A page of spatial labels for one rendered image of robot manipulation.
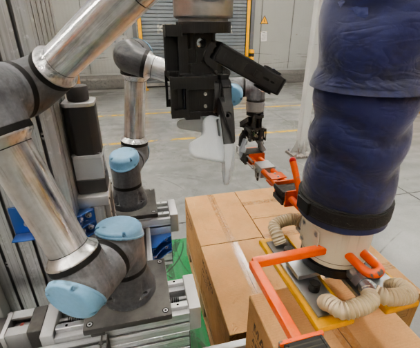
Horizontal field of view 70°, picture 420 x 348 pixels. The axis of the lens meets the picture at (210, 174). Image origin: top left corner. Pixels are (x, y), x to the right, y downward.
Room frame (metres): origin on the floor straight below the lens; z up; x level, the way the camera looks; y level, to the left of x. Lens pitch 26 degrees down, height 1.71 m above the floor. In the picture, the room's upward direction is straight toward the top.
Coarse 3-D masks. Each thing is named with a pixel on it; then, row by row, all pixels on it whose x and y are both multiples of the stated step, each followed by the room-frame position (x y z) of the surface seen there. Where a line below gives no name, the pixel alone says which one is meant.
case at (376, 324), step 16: (336, 288) 0.73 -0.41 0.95; (256, 304) 0.66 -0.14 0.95; (288, 304) 0.66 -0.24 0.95; (256, 320) 0.64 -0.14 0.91; (272, 320) 0.61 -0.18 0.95; (304, 320) 0.61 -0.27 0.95; (368, 320) 0.61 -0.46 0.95; (384, 320) 0.61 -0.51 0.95; (400, 320) 0.61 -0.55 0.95; (256, 336) 0.63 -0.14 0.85; (272, 336) 0.56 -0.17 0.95; (336, 336) 0.56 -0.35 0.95; (352, 336) 0.56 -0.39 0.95; (368, 336) 0.56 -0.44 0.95; (384, 336) 0.56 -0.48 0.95; (400, 336) 0.56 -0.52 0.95; (416, 336) 0.56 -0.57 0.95
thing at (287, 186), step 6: (282, 180) 0.95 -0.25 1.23; (288, 180) 0.95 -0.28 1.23; (276, 186) 0.91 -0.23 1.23; (282, 186) 0.92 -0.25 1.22; (288, 186) 0.92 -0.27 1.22; (294, 186) 0.92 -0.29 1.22; (276, 192) 0.92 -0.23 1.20; (282, 192) 0.87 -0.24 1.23; (288, 192) 0.86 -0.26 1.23; (294, 192) 0.87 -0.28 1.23; (276, 198) 0.90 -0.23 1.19; (282, 198) 0.88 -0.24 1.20; (288, 198) 0.86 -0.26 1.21; (282, 204) 0.87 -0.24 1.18; (288, 204) 0.87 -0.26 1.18
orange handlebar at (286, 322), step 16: (272, 176) 1.01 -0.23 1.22; (272, 256) 0.57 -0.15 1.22; (288, 256) 0.58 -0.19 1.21; (304, 256) 0.59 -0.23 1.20; (352, 256) 0.57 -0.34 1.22; (368, 256) 0.57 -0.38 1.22; (256, 272) 0.52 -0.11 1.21; (368, 272) 0.52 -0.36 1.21; (384, 272) 0.53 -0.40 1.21; (272, 288) 0.47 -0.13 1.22; (272, 304) 0.44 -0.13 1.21; (288, 320) 0.39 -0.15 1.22; (288, 336) 0.37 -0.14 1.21
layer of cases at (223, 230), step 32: (256, 192) 2.10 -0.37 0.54; (192, 224) 1.71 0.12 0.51; (224, 224) 1.66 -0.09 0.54; (256, 224) 1.66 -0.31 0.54; (192, 256) 1.76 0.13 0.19; (224, 256) 1.35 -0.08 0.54; (256, 256) 1.35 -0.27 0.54; (224, 288) 1.12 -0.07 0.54; (256, 288) 1.12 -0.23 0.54; (416, 288) 1.12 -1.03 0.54; (224, 320) 0.94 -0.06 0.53
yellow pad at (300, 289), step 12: (264, 240) 0.79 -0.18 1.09; (288, 240) 0.79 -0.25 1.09; (276, 252) 0.73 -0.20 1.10; (276, 264) 0.68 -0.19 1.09; (288, 276) 0.63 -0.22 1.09; (288, 288) 0.60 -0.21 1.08; (300, 288) 0.58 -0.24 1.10; (312, 288) 0.57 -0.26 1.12; (324, 288) 0.58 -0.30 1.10; (300, 300) 0.55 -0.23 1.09; (312, 300) 0.54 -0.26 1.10; (312, 312) 0.51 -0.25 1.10; (324, 312) 0.51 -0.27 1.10; (312, 324) 0.49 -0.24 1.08; (324, 324) 0.48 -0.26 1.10; (336, 324) 0.48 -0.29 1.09; (348, 324) 0.49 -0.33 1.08
